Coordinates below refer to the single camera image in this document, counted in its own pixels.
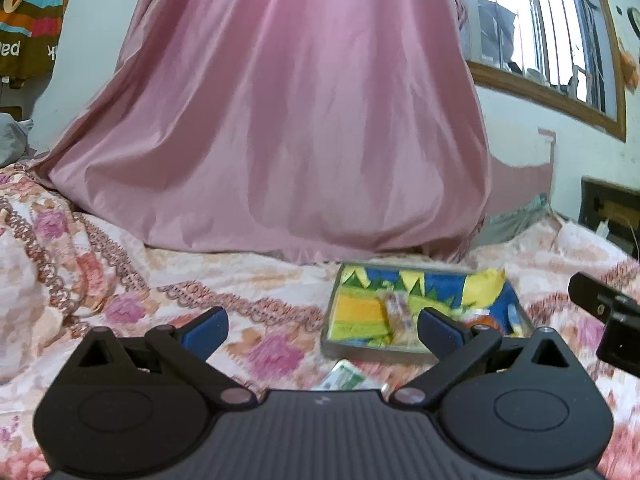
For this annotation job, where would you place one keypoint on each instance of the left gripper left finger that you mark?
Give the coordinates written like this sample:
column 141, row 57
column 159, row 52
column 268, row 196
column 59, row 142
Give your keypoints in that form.
column 165, row 366

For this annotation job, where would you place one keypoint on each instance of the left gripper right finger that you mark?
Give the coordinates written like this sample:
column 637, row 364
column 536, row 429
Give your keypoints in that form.
column 481, row 353

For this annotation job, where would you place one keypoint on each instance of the clear biscuit packet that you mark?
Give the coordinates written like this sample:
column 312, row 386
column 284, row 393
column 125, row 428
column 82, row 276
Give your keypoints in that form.
column 399, row 318

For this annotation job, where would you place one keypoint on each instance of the grey tray with colourful lining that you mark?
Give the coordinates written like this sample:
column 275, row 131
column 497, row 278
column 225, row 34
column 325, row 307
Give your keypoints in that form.
column 355, row 327

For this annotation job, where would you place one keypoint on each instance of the green white snack packet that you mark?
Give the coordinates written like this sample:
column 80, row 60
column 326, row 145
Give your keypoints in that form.
column 346, row 376

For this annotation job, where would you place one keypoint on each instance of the dark wooden headboard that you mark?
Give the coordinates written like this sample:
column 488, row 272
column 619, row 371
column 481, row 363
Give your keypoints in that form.
column 613, row 211

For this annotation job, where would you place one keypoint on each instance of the floral pink bedsheet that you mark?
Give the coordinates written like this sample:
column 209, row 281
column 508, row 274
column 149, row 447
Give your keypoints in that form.
column 63, row 272

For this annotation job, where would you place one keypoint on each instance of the grey cloth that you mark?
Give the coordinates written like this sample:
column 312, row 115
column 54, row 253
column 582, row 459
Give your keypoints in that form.
column 503, row 227

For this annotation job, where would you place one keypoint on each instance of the pink satin curtain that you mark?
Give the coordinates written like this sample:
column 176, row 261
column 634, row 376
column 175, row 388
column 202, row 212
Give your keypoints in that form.
column 311, row 130

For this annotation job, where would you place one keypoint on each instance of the colourful hanging bag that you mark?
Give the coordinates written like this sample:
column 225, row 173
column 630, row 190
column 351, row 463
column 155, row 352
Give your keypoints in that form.
column 30, row 32

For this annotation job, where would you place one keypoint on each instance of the wooden window frame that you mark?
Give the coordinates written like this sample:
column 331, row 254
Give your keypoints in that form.
column 561, row 54

